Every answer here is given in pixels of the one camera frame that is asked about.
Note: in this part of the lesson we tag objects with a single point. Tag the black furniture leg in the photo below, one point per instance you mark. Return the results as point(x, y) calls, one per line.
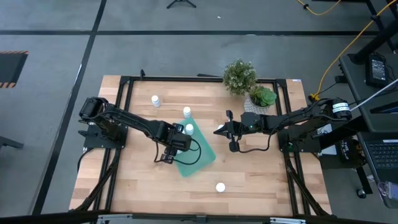
point(9, 142)

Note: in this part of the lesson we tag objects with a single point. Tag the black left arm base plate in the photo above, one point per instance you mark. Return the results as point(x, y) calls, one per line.
point(93, 140)

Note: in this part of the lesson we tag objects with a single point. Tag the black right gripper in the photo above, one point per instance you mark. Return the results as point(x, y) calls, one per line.
point(236, 128)

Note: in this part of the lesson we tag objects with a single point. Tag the black tripod legs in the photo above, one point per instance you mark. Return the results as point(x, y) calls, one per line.
point(181, 1)

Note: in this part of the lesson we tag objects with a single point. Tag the black hazard-striped floor mat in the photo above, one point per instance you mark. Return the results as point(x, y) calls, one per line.
point(11, 68)

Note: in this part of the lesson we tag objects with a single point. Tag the clear plastic pouch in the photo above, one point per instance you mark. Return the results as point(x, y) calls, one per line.
point(388, 191)

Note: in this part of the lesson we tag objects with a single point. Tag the white plastic pill bottle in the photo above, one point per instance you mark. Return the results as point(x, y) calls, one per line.
point(186, 111)
point(189, 129)
point(220, 187)
point(178, 152)
point(220, 126)
point(155, 101)

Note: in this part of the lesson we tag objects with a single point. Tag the black stand beam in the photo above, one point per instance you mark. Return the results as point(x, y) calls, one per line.
point(373, 43)

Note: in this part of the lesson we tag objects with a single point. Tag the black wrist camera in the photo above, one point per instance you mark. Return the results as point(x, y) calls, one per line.
point(234, 147)
point(168, 158)

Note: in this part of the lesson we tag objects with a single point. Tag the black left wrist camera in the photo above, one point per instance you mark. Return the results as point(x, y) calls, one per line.
point(168, 158)

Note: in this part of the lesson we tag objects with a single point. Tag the bushy green potted plant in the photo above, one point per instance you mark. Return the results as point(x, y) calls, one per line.
point(239, 77)

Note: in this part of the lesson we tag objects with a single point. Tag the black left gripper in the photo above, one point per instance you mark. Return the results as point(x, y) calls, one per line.
point(182, 141)

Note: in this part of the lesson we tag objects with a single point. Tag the black printed bag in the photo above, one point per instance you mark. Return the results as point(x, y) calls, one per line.
point(346, 151)

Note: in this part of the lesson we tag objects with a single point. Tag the black front crossbar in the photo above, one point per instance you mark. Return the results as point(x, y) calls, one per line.
point(168, 216)

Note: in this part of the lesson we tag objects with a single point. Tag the black power adapter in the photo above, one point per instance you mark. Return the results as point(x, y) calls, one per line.
point(377, 70)

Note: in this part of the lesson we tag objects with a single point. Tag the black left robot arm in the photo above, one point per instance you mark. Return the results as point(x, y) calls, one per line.
point(133, 119)

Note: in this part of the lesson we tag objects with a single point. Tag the succulent in triangle-patterned pot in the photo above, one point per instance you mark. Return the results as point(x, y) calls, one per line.
point(262, 96)

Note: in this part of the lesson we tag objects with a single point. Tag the black aluminium table frame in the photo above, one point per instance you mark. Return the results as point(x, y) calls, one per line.
point(202, 79)

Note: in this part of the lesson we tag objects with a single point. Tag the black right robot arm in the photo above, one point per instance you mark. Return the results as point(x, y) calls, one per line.
point(295, 116)

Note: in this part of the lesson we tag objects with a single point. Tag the black side desk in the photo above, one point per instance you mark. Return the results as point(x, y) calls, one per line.
point(360, 102)

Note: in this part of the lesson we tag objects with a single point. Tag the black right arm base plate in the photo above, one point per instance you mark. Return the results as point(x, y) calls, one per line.
point(281, 143)

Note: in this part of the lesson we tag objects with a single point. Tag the black caster wheel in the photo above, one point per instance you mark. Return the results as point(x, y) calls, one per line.
point(361, 193)

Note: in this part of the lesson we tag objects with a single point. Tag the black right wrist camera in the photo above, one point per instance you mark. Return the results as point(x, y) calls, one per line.
point(234, 147)

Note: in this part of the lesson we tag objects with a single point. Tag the green translucent plastic basket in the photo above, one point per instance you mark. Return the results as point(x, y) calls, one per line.
point(202, 155)

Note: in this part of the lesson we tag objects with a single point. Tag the grey laptop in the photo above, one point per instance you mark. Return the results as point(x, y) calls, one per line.
point(382, 155)

